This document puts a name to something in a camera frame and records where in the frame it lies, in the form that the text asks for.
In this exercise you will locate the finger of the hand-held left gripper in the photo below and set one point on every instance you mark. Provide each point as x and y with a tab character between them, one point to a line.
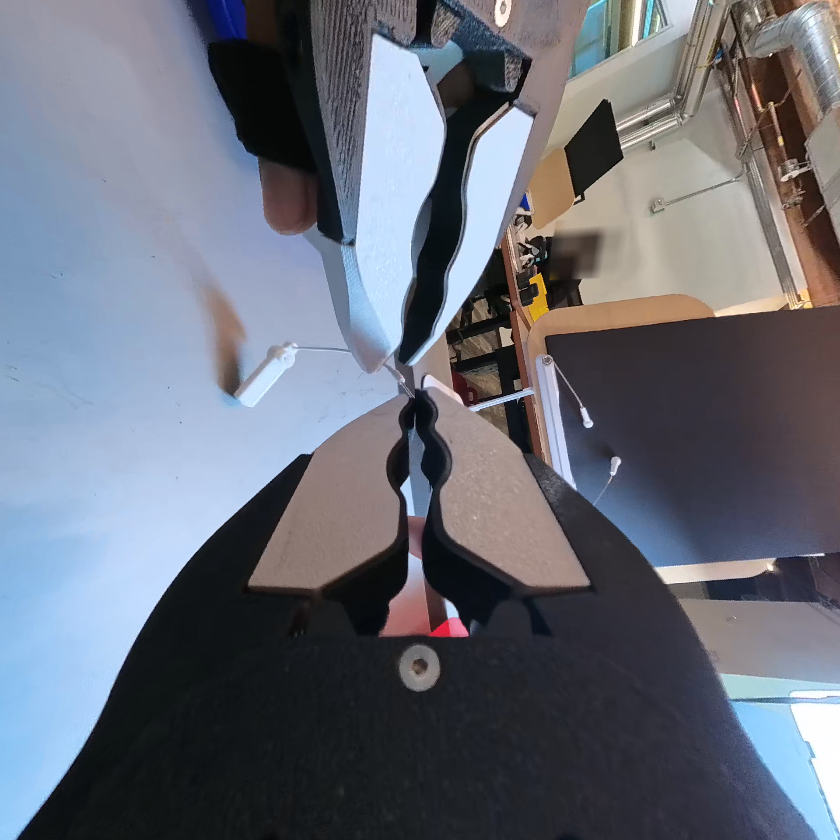
492	190
394	164

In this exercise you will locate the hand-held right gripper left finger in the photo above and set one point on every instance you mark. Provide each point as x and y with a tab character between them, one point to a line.
328	518

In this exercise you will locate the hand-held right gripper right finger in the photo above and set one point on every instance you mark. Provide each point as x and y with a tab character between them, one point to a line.
505	518

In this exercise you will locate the person's left hand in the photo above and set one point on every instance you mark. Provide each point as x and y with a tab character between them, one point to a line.
289	203

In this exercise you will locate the small yellow bin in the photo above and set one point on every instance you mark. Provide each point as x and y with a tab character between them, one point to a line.
538	289

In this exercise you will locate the black board with wooden back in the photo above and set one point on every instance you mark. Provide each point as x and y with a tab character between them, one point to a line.
594	148

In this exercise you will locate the wooden desk with black legs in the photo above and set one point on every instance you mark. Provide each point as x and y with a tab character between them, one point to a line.
515	308

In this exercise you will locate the black board on white stand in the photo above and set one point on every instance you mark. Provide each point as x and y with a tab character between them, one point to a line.
689	426

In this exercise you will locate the studio light panel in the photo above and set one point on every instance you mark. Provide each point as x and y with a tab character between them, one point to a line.
820	754

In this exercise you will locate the silver wall pipe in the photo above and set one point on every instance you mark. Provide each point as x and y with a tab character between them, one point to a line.
682	98

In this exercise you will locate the silver ventilation duct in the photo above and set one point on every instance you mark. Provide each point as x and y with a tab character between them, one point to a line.
814	39

